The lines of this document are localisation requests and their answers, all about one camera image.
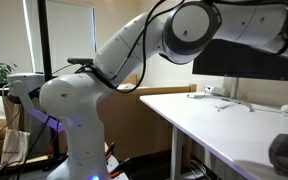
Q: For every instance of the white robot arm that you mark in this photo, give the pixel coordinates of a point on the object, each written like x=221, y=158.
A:
x=188, y=29

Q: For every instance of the wooden bench partition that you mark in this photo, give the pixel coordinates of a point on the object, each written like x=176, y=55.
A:
x=136, y=129

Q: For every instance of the white power strip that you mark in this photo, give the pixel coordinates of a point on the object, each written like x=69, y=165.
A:
x=215, y=90

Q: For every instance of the wide black monitor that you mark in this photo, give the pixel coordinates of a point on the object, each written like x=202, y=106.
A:
x=229, y=59

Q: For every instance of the silver monitor stand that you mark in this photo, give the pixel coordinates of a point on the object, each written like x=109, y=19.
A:
x=233, y=99

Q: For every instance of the black vertical pole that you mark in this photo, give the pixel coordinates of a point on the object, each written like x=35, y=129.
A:
x=44, y=36

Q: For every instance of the white tote bag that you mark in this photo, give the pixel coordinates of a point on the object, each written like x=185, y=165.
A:
x=15, y=146

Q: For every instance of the small white round gadget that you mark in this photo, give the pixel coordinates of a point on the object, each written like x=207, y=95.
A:
x=284, y=109

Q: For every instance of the green potted plant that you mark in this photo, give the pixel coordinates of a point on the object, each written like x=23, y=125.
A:
x=5, y=70

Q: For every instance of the white desk frame leg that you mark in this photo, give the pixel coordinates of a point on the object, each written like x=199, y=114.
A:
x=176, y=153

